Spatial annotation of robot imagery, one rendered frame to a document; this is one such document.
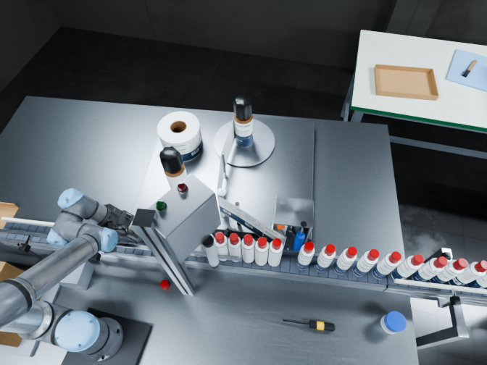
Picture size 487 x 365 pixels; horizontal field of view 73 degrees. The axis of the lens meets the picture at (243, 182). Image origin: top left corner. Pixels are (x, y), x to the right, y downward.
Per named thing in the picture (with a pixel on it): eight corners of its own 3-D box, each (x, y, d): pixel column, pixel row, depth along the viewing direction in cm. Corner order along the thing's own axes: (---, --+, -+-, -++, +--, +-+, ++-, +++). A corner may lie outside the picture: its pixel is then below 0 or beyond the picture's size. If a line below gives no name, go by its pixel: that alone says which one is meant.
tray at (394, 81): (430, 73, 204) (433, 68, 201) (435, 101, 192) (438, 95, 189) (373, 68, 208) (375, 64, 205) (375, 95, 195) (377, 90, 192)
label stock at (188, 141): (163, 164, 162) (156, 145, 150) (164, 132, 173) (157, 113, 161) (204, 159, 163) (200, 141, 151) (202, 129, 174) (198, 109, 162)
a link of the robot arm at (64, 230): (69, 246, 104) (85, 215, 109) (38, 239, 106) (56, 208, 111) (82, 253, 111) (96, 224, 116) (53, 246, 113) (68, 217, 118)
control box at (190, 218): (222, 224, 100) (216, 193, 84) (180, 264, 94) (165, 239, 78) (198, 204, 104) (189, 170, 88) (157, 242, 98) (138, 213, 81)
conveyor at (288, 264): (382, 267, 137) (385, 263, 133) (384, 287, 132) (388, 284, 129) (12, 224, 151) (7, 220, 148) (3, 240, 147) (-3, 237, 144)
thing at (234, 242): (243, 250, 138) (241, 231, 120) (241, 263, 135) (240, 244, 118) (230, 249, 138) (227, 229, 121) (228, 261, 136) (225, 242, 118)
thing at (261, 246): (267, 254, 137) (269, 235, 119) (267, 266, 134) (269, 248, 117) (255, 253, 137) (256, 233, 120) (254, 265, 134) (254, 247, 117)
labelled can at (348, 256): (346, 263, 134) (359, 244, 117) (346, 275, 131) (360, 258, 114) (333, 261, 134) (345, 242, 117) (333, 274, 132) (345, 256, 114)
